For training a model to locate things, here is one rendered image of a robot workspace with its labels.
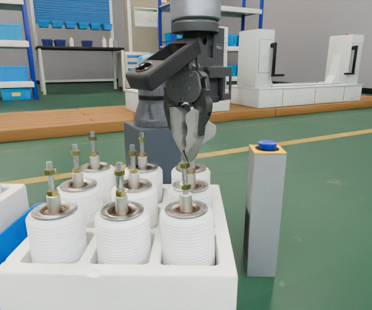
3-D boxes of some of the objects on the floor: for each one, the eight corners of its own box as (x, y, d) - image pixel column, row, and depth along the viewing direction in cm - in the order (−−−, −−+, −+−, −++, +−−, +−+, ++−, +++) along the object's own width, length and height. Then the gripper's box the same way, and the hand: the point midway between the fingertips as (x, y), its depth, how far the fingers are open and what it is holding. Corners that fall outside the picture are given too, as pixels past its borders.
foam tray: (84, 240, 93) (77, 182, 88) (217, 242, 92) (218, 184, 87) (9, 360, 55) (-9, 272, 50) (233, 365, 54) (238, 275, 49)
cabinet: (118, 89, 627) (116, 52, 608) (141, 88, 648) (140, 53, 628) (127, 91, 578) (125, 51, 559) (151, 90, 598) (149, 51, 579)
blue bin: (41, 239, 93) (36, 202, 90) (78, 240, 93) (74, 203, 89) (-31, 318, 64) (-43, 267, 61) (21, 320, 64) (12, 269, 60)
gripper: (239, 24, 48) (233, 158, 54) (194, 29, 54) (193, 149, 60) (203, 18, 42) (201, 170, 48) (157, 24, 48) (160, 158, 54)
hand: (186, 155), depth 51 cm, fingers closed
